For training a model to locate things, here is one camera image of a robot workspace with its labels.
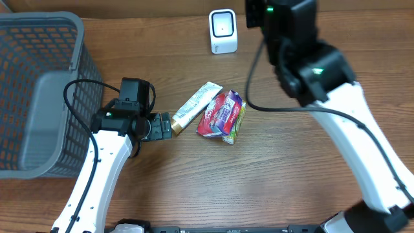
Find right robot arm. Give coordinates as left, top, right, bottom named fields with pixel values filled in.
left=245, top=0, right=413, bottom=232

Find grey plastic mesh basket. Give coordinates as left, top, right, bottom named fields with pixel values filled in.
left=1, top=12, right=103, bottom=179

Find green yellow snack pack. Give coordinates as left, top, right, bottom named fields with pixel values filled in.
left=222, top=102, right=246, bottom=145

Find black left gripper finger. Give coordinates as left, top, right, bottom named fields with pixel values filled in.
left=142, top=113, right=163, bottom=142
left=161, top=112, right=172, bottom=140

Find purple red pad pack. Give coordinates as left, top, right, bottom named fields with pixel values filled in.
left=197, top=90, right=243, bottom=138

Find white barcode scanner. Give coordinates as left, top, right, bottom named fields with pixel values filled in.
left=208, top=8, right=238, bottom=54

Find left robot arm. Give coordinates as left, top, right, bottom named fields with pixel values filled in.
left=51, top=78, right=172, bottom=232

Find white tube gold cap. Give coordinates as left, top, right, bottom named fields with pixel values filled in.
left=171, top=82, right=223, bottom=136

